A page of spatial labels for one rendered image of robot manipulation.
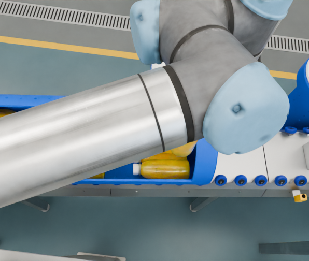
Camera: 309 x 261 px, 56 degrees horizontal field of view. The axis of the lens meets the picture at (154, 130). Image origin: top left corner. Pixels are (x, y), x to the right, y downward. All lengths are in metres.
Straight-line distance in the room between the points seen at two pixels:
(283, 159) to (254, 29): 0.92
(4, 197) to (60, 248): 1.80
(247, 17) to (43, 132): 0.26
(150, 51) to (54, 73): 2.16
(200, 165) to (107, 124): 0.65
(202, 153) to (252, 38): 0.51
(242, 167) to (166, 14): 0.91
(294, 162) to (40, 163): 1.12
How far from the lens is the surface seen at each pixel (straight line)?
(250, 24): 0.38
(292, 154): 1.28
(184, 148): 0.75
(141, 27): 0.33
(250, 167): 1.20
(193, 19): 0.31
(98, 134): 0.23
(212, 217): 2.07
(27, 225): 2.12
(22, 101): 0.95
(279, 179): 1.17
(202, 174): 0.89
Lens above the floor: 2.00
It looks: 67 degrees down
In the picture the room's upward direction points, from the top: 8 degrees clockwise
